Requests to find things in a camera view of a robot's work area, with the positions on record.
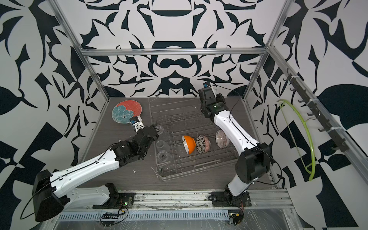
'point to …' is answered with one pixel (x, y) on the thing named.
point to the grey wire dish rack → (182, 116)
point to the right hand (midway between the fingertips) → (222, 95)
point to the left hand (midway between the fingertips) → (153, 124)
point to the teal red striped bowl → (123, 110)
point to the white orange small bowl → (189, 143)
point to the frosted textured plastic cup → (161, 145)
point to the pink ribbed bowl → (222, 139)
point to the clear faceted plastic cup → (164, 157)
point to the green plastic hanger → (312, 142)
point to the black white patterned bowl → (203, 143)
